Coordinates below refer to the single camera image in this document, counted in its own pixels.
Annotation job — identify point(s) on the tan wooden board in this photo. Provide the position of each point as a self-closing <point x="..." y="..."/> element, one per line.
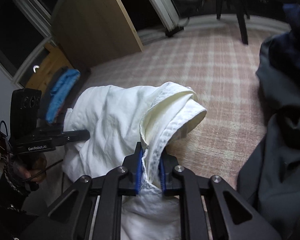
<point x="92" y="32"/>

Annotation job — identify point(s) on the pink plaid bed sheet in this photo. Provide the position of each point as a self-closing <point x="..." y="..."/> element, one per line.
<point x="221" y="71"/>

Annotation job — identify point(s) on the blue folded cloth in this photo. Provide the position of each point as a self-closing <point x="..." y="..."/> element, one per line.
<point x="59" y="92"/>

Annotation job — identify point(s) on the dark navy clothes pile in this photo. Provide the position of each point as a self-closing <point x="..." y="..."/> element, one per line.
<point x="270" y="179"/>

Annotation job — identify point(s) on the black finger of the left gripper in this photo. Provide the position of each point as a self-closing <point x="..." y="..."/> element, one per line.
<point x="76" y="136"/>

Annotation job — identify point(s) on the black camera box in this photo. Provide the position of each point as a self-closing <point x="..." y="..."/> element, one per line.
<point x="23" y="113"/>

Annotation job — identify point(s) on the person's left hand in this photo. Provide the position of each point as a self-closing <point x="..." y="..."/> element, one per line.
<point x="27" y="165"/>

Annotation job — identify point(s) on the black tripod stand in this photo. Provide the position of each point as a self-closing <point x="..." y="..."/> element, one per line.
<point x="232" y="5"/>

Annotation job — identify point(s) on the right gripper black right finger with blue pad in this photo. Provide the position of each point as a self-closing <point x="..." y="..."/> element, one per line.
<point x="209" y="207"/>

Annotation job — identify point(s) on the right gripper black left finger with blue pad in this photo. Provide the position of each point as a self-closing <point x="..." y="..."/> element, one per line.
<point x="91" y="207"/>

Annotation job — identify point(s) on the white shirt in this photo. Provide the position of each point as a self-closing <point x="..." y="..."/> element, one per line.
<point x="117" y="119"/>

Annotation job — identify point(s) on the pine wooden plank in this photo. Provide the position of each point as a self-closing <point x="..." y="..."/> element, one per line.
<point x="54" y="61"/>

